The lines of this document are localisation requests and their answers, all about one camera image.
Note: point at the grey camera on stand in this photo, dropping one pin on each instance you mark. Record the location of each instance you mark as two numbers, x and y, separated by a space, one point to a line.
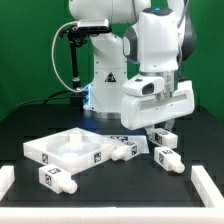
93 26

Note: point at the black camera stand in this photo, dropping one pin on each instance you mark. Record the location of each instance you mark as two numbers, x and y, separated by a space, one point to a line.
76 40

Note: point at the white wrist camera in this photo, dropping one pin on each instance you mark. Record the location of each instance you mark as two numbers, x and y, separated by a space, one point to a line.
143 85

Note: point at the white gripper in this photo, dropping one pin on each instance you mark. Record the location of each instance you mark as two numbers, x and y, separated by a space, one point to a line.
139 112

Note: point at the white U-shaped fence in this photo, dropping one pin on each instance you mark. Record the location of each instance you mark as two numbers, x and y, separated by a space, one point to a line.
212 213

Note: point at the marker tag sheet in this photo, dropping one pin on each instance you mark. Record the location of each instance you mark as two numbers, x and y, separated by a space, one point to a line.
140 141

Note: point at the white square tabletop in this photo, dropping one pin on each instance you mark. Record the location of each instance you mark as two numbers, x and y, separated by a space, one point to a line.
74 150

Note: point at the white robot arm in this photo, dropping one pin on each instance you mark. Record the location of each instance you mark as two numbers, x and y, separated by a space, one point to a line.
137 52

